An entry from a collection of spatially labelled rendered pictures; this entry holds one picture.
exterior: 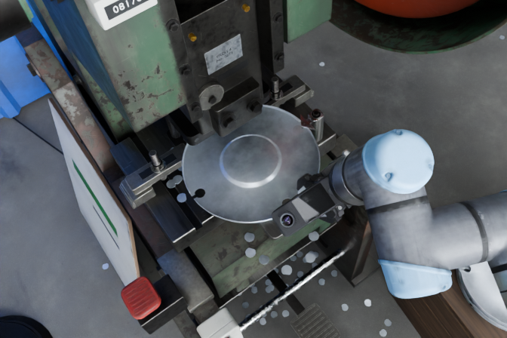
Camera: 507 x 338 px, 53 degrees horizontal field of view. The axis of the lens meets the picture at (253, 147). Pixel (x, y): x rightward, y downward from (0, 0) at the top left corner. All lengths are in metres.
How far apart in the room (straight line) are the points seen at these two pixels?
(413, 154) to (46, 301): 1.55
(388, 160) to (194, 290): 0.63
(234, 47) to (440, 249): 0.47
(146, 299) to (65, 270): 0.98
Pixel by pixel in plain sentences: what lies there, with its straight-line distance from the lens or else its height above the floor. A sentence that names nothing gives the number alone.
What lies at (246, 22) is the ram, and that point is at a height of 1.11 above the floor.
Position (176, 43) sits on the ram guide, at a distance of 0.74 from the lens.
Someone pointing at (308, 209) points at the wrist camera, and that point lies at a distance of 0.77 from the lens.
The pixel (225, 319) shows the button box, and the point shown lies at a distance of 1.10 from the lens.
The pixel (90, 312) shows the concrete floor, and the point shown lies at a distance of 1.87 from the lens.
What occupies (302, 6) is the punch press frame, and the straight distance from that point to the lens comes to 0.85.
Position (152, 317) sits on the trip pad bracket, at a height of 0.71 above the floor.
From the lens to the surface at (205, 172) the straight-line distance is 1.06.
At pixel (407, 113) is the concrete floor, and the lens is 2.15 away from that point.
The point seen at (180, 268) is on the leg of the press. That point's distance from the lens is 1.14.
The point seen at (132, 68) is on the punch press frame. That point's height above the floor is 1.18.
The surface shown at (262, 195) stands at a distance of 1.02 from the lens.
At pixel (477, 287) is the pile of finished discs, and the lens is 1.44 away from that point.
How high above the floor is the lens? 1.69
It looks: 57 degrees down
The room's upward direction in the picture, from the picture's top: 7 degrees counter-clockwise
